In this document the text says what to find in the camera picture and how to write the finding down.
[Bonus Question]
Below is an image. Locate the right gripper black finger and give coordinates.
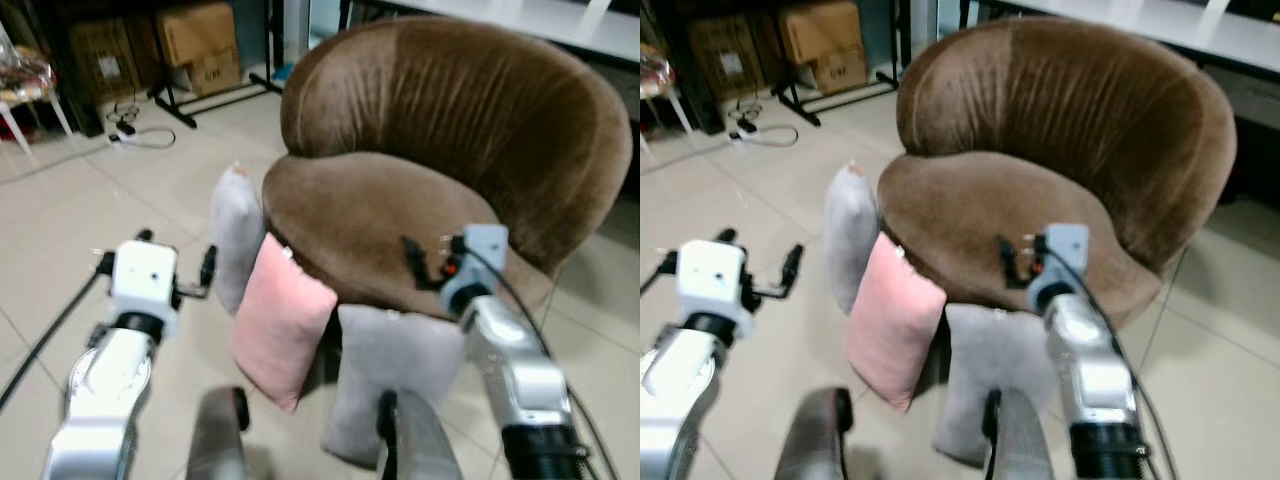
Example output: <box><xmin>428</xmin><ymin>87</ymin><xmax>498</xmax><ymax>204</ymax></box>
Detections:
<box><xmin>997</xmin><ymin>236</ymin><xmax>1029</xmax><ymax>290</ymax></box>
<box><xmin>402</xmin><ymin>236</ymin><xmax>441</xmax><ymax>292</ymax></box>

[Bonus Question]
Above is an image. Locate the smooth grey pillow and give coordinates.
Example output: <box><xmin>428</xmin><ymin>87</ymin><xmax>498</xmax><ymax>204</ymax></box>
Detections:
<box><xmin>322</xmin><ymin>303</ymin><xmax>481</xmax><ymax>471</ymax></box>
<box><xmin>935</xmin><ymin>302</ymin><xmax>1066</xmax><ymax>469</ymax></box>

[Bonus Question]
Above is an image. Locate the fluffy grey pillow orange tag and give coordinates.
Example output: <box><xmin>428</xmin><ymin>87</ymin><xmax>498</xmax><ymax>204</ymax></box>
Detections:
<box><xmin>822</xmin><ymin>160</ymin><xmax>881</xmax><ymax>316</ymax></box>
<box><xmin>208</xmin><ymin>162</ymin><xmax>266</xmax><ymax>316</ymax></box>

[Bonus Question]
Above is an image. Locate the pink pillow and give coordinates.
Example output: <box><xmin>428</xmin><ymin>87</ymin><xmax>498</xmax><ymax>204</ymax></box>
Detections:
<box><xmin>232</xmin><ymin>232</ymin><xmax>339</xmax><ymax>413</ymax></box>
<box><xmin>845</xmin><ymin>232</ymin><xmax>948</xmax><ymax>413</ymax></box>

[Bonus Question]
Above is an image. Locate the brown velvet round sofa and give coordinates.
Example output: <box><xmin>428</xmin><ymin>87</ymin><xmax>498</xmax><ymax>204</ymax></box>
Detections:
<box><xmin>262</xmin><ymin>15</ymin><xmax>634</xmax><ymax>319</ymax></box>
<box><xmin>878</xmin><ymin>15</ymin><xmax>1238</xmax><ymax>329</ymax></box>

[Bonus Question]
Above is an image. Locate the black metal rack stand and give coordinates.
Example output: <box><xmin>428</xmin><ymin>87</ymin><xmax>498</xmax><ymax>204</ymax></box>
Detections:
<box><xmin>148</xmin><ymin>0</ymin><xmax>287</xmax><ymax>129</ymax></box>
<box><xmin>770</xmin><ymin>0</ymin><xmax>911</xmax><ymax>127</ymax></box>

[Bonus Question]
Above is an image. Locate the small printed cardboard box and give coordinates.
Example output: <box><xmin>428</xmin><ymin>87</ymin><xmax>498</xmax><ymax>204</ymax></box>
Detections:
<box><xmin>170</xmin><ymin>50</ymin><xmax>244</xmax><ymax>98</ymax></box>
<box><xmin>805</xmin><ymin>48</ymin><xmax>871</xmax><ymax>96</ymax></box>

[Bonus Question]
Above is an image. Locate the grey left robot leg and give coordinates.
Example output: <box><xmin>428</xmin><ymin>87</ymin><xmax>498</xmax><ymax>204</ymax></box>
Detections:
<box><xmin>185</xmin><ymin>385</ymin><xmax>252</xmax><ymax>480</ymax></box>
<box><xmin>775</xmin><ymin>387</ymin><xmax>857</xmax><ymax>480</ymax></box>

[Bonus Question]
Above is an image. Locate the grey robot leg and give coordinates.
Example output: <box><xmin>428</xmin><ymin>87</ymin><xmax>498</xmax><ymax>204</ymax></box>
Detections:
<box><xmin>775</xmin><ymin>387</ymin><xmax>857</xmax><ymax>480</ymax></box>
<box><xmin>375</xmin><ymin>388</ymin><xmax>463</xmax><ymax>480</ymax></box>
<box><xmin>185</xmin><ymin>385</ymin><xmax>252</xmax><ymax>480</ymax></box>
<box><xmin>980</xmin><ymin>388</ymin><xmax>1067</xmax><ymax>480</ymax></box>

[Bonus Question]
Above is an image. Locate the transparent plastic chair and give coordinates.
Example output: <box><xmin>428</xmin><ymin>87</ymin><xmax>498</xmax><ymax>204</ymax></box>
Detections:
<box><xmin>0</xmin><ymin>25</ymin><xmax>77</xmax><ymax>159</ymax></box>
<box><xmin>640</xmin><ymin>45</ymin><xmax>696</xmax><ymax>151</ymax></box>

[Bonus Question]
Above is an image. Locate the dark labelled cardboard box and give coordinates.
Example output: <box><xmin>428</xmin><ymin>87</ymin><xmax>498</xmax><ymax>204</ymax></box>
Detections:
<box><xmin>688</xmin><ymin>15</ymin><xmax>761</xmax><ymax>97</ymax></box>
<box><xmin>65</xmin><ymin>18</ymin><xmax>141</xmax><ymax>103</ymax></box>

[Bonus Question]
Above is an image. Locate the grey right robot leg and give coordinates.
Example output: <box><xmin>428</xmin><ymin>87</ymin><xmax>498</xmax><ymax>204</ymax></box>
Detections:
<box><xmin>980</xmin><ymin>388</ymin><xmax>1067</xmax><ymax>480</ymax></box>
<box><xmin>375</xmin><ymin>388</ymin><xmax>463</xmax><ymax>480</ymax></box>

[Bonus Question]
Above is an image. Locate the large plain cardboard box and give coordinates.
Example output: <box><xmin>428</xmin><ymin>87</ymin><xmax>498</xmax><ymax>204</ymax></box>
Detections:
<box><xmin>780</xmin><ymin>0</ymin><xmax>866</xmax><ymax>64</ymax></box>
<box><xmin>155</xmin><ymin>2</ymin><xmax>241</xmax><ymax>67</ymax></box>

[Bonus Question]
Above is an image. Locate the long white table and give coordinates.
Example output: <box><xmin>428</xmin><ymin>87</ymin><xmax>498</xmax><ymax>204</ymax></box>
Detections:
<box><xmin>345</xmin><ymin>0</ymin><xmax>641</xmax><ymax>67</ymax></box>
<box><xmin>965</xmin><ymin>0</ymin><xmax>1280</xmax><ymax>77</ymax></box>

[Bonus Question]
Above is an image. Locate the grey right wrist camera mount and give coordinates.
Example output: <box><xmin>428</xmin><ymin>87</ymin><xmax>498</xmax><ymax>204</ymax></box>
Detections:
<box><xmin>1028</xmin><ymin>224</ymin><xmax>1090</xmax><ymax>314</ymax></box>
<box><xmin>440</xmin><ymin>225</ymin><xmax>509</xmax><ymax>317</ymax></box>

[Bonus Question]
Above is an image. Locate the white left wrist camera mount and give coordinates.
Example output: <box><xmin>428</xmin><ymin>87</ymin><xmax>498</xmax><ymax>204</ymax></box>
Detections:
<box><xmin>110</xmin><ymin>240</ymin><xmax>180</xmax><ymax>336</ymax></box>
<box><xmin>677</xmin><ymin>240</ymin><xmax>750</xmax><ymax>333</ymax></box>

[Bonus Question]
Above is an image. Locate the black floor cable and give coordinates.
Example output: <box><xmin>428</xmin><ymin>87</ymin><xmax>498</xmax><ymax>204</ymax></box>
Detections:
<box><xmin>105</xmin><ymin>95</ymin><xmax>179</xmax><ymax>151</ymax></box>
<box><xmin>725</xmin><ymin>98</ymin><xmax>801</xmax><ymax>149</ymax></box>

